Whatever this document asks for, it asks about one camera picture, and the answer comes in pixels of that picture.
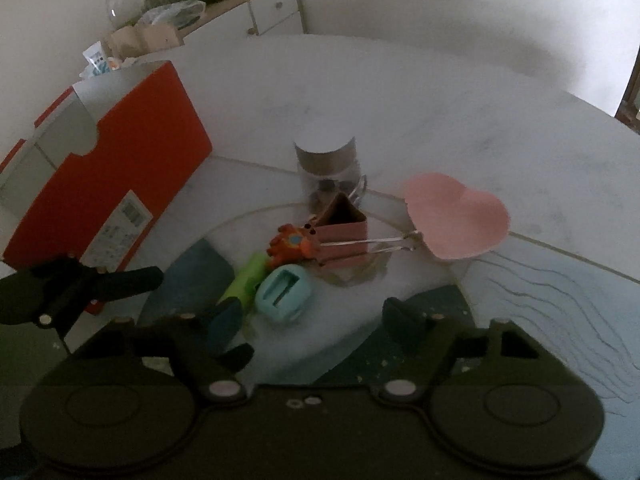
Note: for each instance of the orange toy figure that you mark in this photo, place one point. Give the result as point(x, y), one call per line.
point(292, 245)

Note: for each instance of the clear plastic bag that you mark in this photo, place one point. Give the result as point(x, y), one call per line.
point(178, 14)

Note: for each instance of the pink heart-shaped dish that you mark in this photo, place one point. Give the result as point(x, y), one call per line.
point(456, 222)

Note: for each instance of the brown cardboard box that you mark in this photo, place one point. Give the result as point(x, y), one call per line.
point(138, 40)

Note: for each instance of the white cream tube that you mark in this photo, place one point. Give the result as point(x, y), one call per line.
point(98, 62)

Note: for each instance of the green tube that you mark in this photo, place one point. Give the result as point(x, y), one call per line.
point(246, 282)

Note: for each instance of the teal pencil sharpener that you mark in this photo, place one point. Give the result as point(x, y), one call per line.
point(284, 294)

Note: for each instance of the small white drawer cabinet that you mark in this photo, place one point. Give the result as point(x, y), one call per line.
point(240, 19)

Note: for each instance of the red cardboard storage box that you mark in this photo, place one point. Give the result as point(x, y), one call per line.
point(105, 161)

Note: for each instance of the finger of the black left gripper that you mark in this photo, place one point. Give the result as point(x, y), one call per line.
point(52, 294)

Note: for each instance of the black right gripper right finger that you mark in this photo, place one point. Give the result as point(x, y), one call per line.
point(429, 344)

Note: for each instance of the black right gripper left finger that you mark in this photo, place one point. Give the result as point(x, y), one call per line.
point(198, 348)

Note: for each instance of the glass jar with grey lid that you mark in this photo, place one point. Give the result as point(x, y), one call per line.
point(328, 163)

